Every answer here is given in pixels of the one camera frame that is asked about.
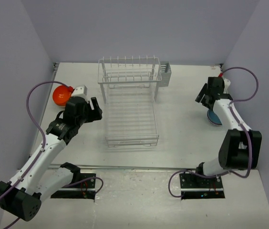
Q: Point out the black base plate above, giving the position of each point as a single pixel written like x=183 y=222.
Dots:
x=194 y=187
x=85 y=190

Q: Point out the orange bowl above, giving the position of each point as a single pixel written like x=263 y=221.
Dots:
x=59 y=102
x=63 y=92

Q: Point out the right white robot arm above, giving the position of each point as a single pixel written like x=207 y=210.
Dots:
x=239 y=151

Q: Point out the grey cutlery holder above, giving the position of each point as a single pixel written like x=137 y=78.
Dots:
x=165 y=73

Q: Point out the teal bowl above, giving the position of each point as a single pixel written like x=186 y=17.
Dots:
x=212 y=113

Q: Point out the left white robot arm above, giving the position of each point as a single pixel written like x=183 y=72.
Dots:
x=23 y=194

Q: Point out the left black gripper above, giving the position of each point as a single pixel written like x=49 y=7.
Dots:
x=95 y=114

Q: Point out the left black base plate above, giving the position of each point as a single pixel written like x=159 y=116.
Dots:
x=85 y=190

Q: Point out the blue patterned bowl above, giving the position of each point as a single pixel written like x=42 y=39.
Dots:
x=213 y=120

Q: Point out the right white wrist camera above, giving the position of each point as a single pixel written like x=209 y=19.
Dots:
x=227 y=84

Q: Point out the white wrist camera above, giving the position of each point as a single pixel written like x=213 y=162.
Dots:
x=81 y=91
x=227 y=84

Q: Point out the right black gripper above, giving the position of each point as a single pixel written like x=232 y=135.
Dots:
x=202 y=95

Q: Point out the white wire dish rack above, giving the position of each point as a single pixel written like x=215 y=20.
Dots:
x=129 y=87

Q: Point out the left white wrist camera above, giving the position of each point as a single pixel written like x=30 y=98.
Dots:
x=81 y=91

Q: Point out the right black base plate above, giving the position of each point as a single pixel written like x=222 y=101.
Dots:
x=194 y=187

